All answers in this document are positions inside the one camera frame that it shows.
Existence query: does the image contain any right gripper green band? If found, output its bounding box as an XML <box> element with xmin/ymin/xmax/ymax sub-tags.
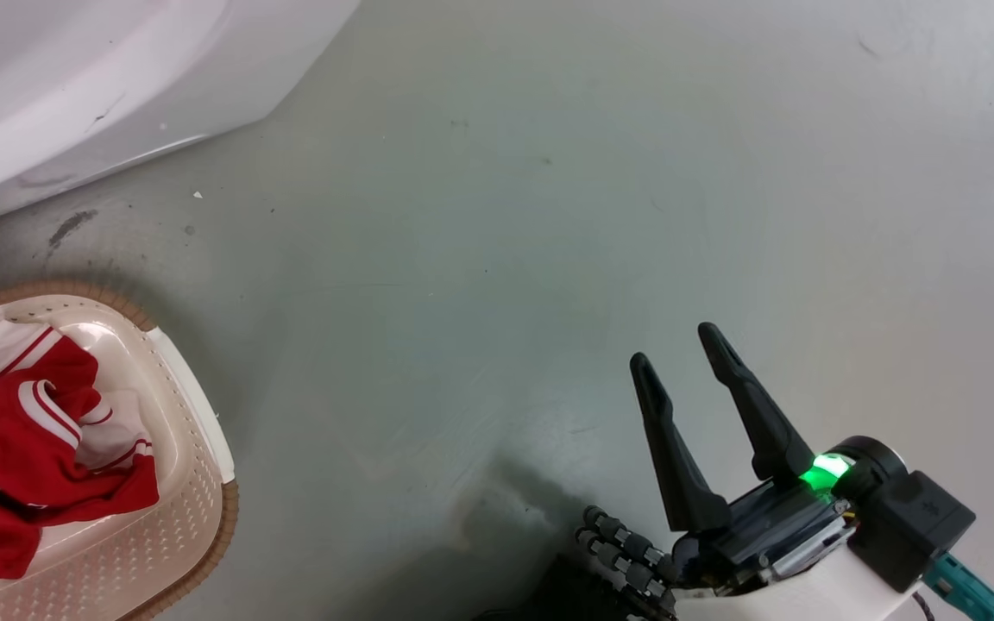
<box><xmin>630</xmin><ymin>322</ymin><xmax>909</xmax><ymax>598</ymax></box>

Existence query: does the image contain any red and white garment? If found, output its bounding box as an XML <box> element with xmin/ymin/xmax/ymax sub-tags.
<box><xmin>0</xmin><ymin>320</ymin><xmax>160</xmax><ymax>581</ymax></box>

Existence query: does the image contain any cream laundry basket brown rim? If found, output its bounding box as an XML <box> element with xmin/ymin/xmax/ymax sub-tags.
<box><xmin>0</xmin><ymin>279</ymin><xmax>241</xmax><ymax>621</ymax></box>

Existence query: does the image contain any white front-load washing machine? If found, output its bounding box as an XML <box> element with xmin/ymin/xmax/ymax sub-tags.
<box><xmin>0</xmin><ymin>0</ymin><xmax>362</xmax><ymax>235</ymax></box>

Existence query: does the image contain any black cable with grey sleeves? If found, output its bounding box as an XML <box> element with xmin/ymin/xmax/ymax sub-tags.
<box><xmin>574</xmin><ymin>527</ymin><xmax>679</xmax><ymax>620</ymax></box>
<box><xmin>582</xmin><ymin>505</ymin><xmax>681</xmax><ymax>580</ymax></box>

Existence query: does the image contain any teal cable connector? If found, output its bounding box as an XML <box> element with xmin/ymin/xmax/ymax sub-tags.
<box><xmin>923</xmin><ymin>552</ymin><xmax>994</xmax><ymax>621</ymax></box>

